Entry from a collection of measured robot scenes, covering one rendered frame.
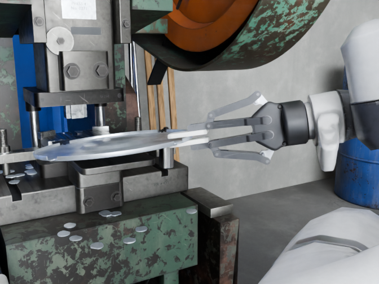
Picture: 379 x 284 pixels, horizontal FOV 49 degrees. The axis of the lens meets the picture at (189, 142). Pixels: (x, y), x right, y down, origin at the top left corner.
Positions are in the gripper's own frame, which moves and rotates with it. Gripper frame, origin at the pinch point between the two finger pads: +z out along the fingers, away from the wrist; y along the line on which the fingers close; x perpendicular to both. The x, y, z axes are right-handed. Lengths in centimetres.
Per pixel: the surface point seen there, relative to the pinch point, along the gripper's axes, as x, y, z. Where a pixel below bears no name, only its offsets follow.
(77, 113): -18.8, 7.1, 27.9
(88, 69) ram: -11.3, 15.9, 20.4
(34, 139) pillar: -20.2, 2.5, 40.4
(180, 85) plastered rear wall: -168, 13, 28
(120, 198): -9.7, -11.7, 18.0
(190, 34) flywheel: -41.8, 23.2, 2.2
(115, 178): -9.6, -7.4, 18.3
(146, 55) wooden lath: -131, 29, 36
